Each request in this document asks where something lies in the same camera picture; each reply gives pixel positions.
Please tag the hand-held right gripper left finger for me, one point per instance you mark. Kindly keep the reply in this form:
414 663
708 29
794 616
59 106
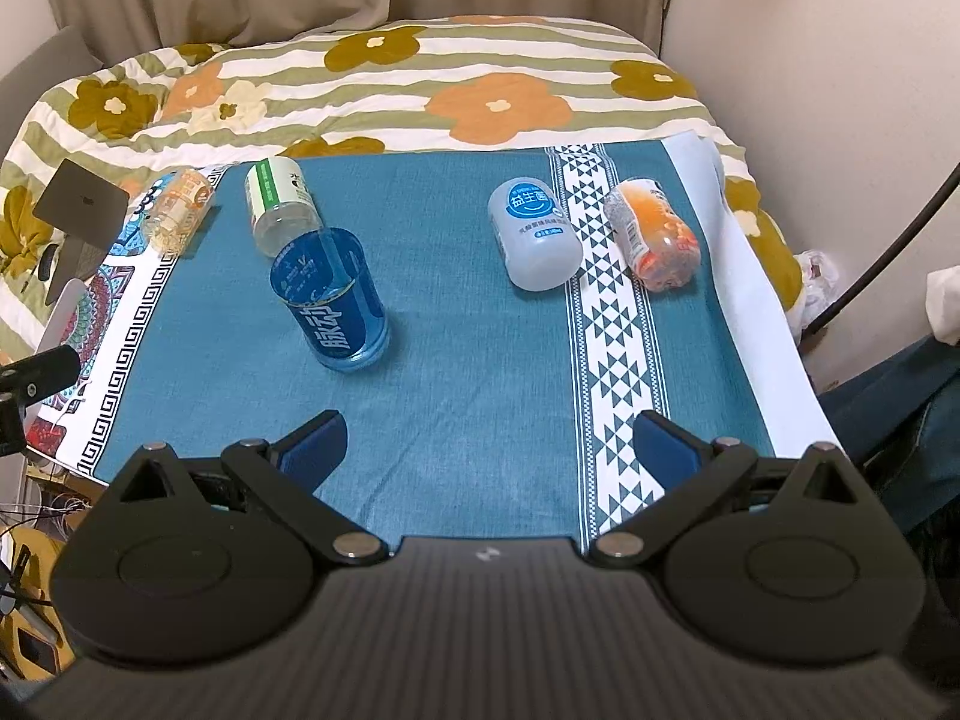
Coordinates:
319 450

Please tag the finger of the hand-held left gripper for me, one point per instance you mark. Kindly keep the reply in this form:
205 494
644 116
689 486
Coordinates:
45 369

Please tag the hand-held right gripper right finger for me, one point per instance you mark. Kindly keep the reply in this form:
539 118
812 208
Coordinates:
664 450

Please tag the blue transparent cup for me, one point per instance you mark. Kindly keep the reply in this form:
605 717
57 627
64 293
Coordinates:
334 307

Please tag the clear cup with orange label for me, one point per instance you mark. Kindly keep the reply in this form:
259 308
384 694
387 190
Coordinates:
176 206

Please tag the orange translucent cup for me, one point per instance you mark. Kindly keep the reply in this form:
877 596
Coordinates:
652 236

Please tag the white cup with blue label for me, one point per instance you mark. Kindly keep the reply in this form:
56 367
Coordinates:
531 236

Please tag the clear cup with green label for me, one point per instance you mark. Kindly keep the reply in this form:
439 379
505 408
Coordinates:
279 199

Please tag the white colourful patterned cloth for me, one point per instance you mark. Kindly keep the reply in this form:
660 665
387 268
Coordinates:
105 330

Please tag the yellow object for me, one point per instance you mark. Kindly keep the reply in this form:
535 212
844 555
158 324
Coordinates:
34 592

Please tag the grey laptop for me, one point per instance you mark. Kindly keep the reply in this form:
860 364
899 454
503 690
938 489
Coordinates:
79 202

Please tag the blue patterned tablecloth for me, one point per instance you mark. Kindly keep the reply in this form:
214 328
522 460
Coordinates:
480 360

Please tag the dark blue clothing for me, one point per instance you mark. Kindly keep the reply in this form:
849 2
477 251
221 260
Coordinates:
892 427

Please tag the white plastic bag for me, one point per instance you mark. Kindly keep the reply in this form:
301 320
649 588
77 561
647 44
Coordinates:
817 277

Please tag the grey headboard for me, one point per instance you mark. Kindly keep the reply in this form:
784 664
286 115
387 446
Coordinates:
41 67

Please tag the floral striped blanket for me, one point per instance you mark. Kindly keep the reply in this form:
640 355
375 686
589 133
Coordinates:
465 82

